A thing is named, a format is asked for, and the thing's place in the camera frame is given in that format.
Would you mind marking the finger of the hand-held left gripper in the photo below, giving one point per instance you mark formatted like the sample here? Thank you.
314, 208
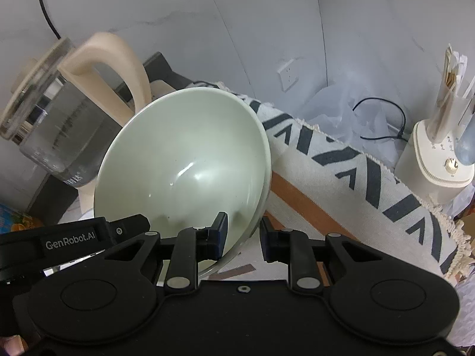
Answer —
130, 226

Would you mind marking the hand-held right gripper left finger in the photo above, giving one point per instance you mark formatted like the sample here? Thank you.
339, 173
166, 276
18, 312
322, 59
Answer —
222, 230

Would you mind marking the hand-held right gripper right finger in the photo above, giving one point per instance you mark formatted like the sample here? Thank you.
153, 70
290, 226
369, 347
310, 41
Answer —
264, 239

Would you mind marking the pale green bowl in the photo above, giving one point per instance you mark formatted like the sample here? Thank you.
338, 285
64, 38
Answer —
185, 155

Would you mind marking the patterned cream table cloth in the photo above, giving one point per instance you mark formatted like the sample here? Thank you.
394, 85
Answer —
308, 181

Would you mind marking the translucent plastic bag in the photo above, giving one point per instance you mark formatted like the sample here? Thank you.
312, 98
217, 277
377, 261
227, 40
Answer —
334, 118

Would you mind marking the cream utensil holder appliance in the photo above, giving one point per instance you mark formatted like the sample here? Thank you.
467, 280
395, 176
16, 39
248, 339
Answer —
423, 167

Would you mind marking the pale blue utensil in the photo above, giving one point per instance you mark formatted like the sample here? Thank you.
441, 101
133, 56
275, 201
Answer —
468, 144

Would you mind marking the white utensils bundle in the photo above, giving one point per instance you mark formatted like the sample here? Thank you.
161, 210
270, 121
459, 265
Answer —
449, 92

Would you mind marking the white wall socket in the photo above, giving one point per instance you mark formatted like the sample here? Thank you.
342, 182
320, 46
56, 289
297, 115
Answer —
288, 75

